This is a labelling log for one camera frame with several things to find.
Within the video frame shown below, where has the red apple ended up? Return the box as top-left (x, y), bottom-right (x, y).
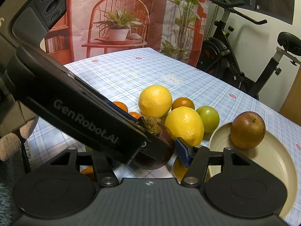
top-left (230, 111), bottom-right (266, 150)

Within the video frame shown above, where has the wooden board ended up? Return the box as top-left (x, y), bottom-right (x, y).
top-left (278, 70), bottom-right (301, 121)

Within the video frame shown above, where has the person's left hand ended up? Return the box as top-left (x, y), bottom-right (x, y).
top-left (0, 116), bottom-right (39, 162)

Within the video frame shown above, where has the small orange tangerine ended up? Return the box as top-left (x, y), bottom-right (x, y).
top-left (128, 111), bottom-right (143, 121)
top-left (112, 101), bottom-right (129, 113)

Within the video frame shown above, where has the dark purple mangosteen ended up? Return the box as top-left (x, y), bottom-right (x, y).
top-left (131, 115), bottom-right (176, 170)

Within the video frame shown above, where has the printed wall backdrop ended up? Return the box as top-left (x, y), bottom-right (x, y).
top-left (40, 0), bottom-right (212, 67)

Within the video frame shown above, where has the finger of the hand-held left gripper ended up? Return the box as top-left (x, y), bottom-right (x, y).
top-left (68, 73), bottom-right (151, 135)
top-left (136, 134), bottom-right (176, 165)

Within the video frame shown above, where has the yellow lemon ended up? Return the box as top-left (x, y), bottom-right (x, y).
top-left (138, 85), bottom-right (173, 118)
top-left (165, 107), bottom-right (205, 147)

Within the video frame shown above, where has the teal shaggy rug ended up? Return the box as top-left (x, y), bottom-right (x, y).
top-left (0, 146), bottom-right (31, 217)

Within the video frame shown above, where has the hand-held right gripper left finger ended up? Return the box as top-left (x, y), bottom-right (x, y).
top-left (49, 147), bottom-right (119, 186)

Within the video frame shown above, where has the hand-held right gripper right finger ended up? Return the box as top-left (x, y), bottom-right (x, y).
top-left (175, 137), bottom-right (253, 186)

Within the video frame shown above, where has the blue checked tablecloth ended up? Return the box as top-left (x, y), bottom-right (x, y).
top-left (26, 47), bottom-right (301, 226)

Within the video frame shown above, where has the greenish orange tangerine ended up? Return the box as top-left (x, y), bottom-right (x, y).
top-left (173, 157), bottom-right (190, 184)

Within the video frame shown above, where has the cream round plate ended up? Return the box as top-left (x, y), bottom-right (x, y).
top-left (208, 122), bottom-right (299, 219)

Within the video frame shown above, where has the black exercise bike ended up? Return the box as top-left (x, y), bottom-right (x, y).
top-left (196, 0), bottom-right (301, 101)

